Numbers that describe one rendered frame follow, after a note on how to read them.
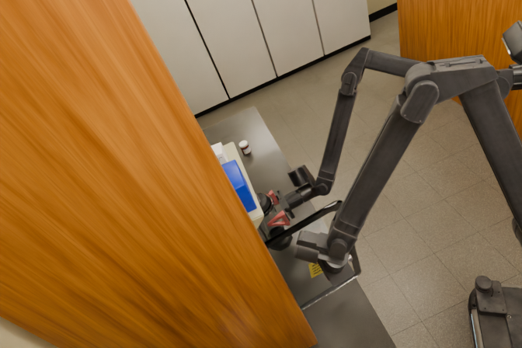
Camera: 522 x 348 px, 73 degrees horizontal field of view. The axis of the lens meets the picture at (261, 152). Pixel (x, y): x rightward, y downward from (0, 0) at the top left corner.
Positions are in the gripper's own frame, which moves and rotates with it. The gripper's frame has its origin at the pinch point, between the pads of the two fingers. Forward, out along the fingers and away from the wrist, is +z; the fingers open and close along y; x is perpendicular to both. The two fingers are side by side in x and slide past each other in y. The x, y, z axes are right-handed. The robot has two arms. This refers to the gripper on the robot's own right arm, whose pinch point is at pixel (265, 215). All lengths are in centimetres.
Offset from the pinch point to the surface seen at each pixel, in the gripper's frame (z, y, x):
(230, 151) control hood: -1.8, 3.4, -35.7
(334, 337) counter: -1.5, 39.4, 21.8
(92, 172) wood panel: 15, 39, -71
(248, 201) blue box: -1.3, 28.8, -39.1
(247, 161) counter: -1, -58, 21
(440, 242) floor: -81, -19, 121
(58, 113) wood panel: 12, 39, -81
